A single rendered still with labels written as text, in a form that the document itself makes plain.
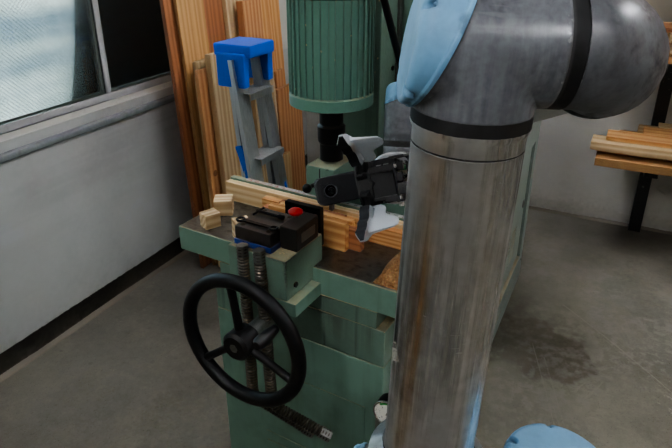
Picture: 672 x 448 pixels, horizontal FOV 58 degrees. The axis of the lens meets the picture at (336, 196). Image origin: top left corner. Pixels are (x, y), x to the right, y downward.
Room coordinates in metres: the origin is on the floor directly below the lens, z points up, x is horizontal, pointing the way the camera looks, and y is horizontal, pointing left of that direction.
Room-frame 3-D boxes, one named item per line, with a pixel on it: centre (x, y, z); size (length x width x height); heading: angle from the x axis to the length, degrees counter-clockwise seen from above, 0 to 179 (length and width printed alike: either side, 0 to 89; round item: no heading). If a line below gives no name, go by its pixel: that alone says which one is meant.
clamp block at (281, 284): (1.08, 0.12, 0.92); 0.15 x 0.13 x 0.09; 60
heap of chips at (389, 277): (1.04, -0.14, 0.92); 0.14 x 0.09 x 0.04; 150
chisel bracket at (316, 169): (1.25, 0.00, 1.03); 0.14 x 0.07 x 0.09; 150
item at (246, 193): (1.26, 0.02, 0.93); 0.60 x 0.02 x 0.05; 60
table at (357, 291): (1.15, 0.08, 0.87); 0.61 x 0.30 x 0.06; 60
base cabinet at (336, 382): (1.34, -0.05, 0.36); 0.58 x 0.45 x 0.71; 150
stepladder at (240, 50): (2.19, 0.28, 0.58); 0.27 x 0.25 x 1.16; 63
